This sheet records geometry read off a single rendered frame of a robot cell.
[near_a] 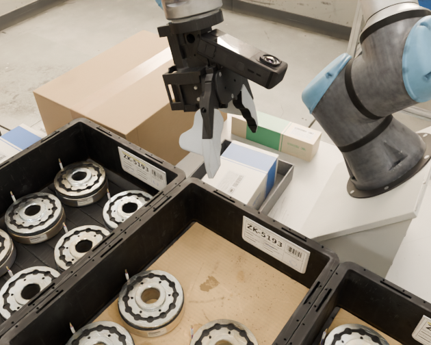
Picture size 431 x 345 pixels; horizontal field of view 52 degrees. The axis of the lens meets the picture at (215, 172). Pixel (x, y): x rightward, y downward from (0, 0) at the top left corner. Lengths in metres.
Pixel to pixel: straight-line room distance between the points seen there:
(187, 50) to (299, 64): 2.50
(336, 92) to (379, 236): 0.26
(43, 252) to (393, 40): 0.69
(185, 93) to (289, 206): 0.53
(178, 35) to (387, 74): 0.33
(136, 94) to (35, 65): 2.21
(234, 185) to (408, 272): 0.40
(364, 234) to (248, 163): 0.33
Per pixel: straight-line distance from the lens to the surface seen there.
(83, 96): 1.09
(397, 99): 0.77
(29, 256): 0.87
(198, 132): 0.59
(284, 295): 0.76
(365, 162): 0.85
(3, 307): 0.78
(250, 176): 0.99
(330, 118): 0.83
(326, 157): 1.21
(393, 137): 0.86
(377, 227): 0.80
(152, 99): 1.05
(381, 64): 0.76
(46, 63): 3.24
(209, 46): 0.57
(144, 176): 0.88
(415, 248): 1.06
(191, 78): 0.59
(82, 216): 0.90
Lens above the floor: 1.47
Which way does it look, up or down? 43 degrees down
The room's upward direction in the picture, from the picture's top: straight up
